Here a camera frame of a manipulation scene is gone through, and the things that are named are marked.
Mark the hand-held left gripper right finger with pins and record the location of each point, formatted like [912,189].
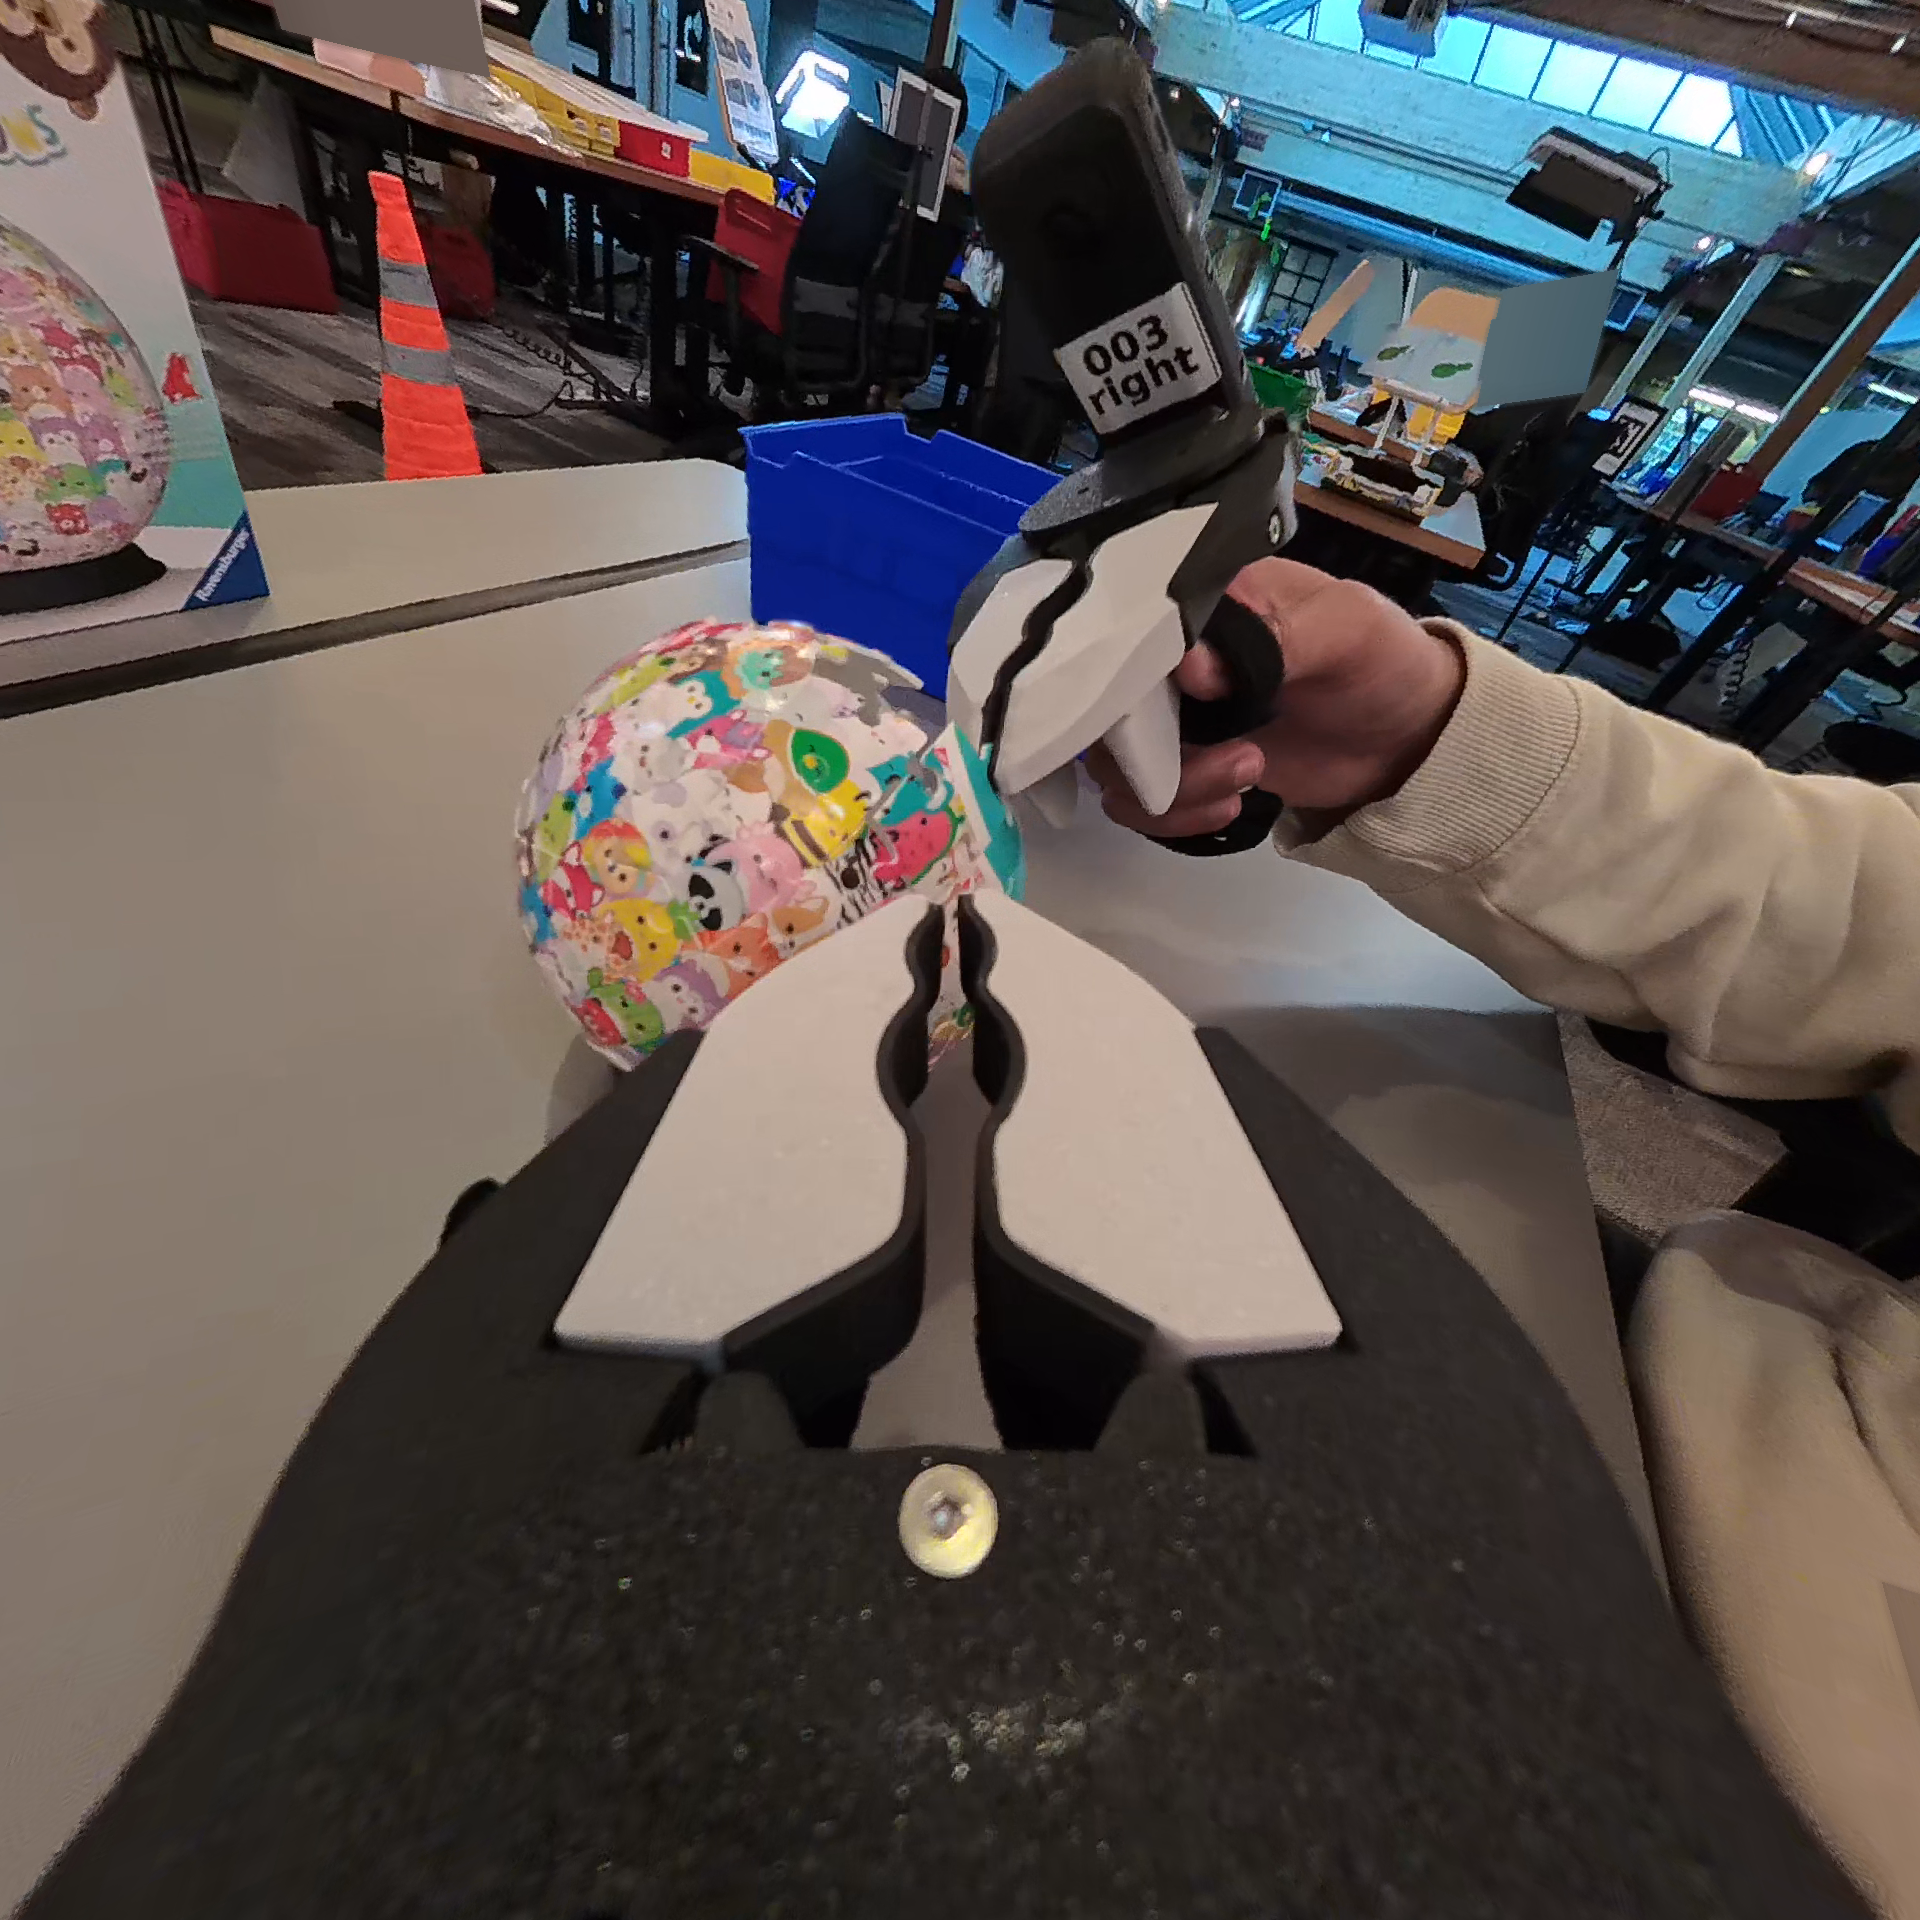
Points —
[1140,1184]

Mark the green plastic bin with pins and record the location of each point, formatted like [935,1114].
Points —
[1277,389]

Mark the person's right hand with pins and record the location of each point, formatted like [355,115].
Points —
[1335,705]

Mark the orange traffic cone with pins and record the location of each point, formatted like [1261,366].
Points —
[420,362]

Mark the small marker tag sign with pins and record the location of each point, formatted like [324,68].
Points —
[1634,438]

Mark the blue plastic bin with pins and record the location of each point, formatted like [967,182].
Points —
[868,525]

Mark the person's cream hoodie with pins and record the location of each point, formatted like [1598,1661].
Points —
[1782,1501]

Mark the yellow storage box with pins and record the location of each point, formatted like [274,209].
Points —
[554,112]
[732,179]

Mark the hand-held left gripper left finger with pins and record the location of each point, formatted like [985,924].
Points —
[748,1184]

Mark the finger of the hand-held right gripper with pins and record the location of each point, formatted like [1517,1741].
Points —
[1108,662]
[984,645]

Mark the colourful puzzle ball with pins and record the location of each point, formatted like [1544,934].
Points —
[702,841]

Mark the red storage crate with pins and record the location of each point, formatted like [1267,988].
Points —
[245,246]
[458,271]

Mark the printed puzzle box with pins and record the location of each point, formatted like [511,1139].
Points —
[104,376]

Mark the wooden side table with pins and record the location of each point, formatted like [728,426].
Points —
[1394,509]

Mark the black office chair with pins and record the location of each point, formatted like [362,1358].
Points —
[868,271]

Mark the red storage box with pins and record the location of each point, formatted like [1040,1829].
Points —
[655,148]

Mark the red chair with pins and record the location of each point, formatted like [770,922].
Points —
[748,256]

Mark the wooden workbench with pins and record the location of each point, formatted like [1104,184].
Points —
[450,128]

